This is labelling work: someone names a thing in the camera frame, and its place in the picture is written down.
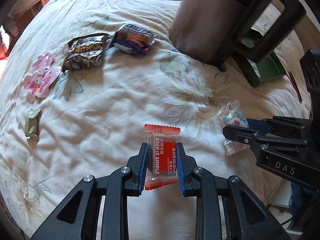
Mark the floral white bed quilt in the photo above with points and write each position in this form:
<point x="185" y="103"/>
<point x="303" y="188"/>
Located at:
<point x="92" y="121"/>

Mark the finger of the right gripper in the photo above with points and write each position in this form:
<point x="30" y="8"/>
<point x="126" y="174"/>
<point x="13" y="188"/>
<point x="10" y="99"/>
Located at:
<point x="278" y="138"/>
<point x="275" y="123"/>

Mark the red keep it simple snack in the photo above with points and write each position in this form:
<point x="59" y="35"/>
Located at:
<point x="162" y="153"/>

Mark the green storage box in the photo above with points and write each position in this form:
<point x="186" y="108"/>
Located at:
<point x="256" y="73"/>

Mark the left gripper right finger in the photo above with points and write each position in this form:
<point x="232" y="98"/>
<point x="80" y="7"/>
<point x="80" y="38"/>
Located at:
<point x="226" y="208"/>

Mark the white pink cartoon candy packet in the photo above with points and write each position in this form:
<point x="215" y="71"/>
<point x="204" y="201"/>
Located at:
<point x="231" y="114"/>

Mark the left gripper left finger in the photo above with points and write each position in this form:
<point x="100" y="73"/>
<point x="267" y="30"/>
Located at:
<point x="77" y="215"/>

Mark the dark brown cereal snack bag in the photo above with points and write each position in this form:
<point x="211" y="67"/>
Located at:
<point x="85" y="52"/>

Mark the olive green snack packet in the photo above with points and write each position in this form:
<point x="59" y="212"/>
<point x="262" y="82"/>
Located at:
<point x="31" y="124"/>

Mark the pink cartoon character snack bag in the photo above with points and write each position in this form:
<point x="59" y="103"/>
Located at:
<point x="37" y="85"/>

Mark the red framed phone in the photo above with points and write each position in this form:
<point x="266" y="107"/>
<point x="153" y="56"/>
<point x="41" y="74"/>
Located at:
<point x="295" y="86"/>

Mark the blue white chocolate wafer pack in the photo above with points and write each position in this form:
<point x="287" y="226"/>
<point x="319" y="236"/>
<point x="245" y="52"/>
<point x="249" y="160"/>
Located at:
<point x="133" y="39"/>

